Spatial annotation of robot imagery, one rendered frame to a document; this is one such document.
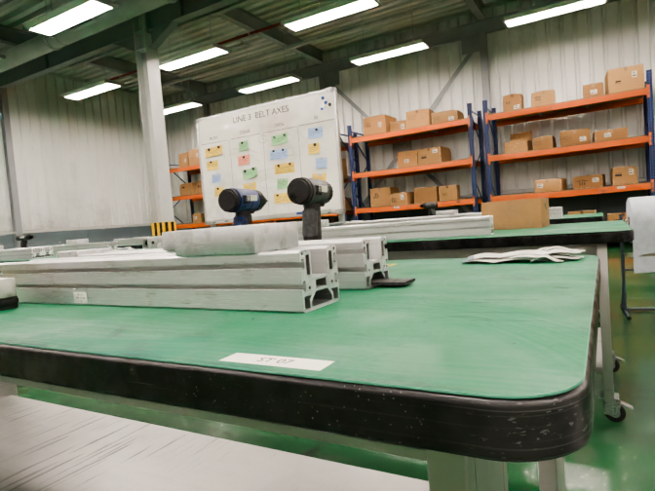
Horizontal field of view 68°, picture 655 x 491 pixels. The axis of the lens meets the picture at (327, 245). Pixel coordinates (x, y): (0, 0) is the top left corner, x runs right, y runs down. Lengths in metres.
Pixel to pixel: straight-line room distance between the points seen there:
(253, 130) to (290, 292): 3.80
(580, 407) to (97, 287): 0.83
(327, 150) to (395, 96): 8.29
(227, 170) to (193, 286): 3.82
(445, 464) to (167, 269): 0.56
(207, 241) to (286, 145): 3.49
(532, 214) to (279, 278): 2.11
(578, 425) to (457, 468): 0.11
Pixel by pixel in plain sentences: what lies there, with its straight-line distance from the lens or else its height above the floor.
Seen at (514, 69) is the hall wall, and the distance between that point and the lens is 11.56.
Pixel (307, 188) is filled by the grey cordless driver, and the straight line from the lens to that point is 1.02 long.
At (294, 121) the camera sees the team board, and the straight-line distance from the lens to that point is 4.18.
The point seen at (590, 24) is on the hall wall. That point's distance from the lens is 11.65.
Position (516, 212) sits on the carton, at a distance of 2.69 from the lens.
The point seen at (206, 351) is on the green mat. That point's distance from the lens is 0.52.
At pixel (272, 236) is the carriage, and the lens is 0.72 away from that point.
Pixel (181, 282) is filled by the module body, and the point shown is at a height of 0.82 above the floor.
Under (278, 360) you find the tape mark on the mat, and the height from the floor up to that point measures 0.78.
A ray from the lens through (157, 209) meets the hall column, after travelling 9.60.
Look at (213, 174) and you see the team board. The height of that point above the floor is 1.41.
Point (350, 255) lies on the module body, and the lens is 0.83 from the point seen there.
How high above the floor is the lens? 0.90
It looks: 3 degrees down
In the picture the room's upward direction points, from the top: 5 degrees counter-clockwise
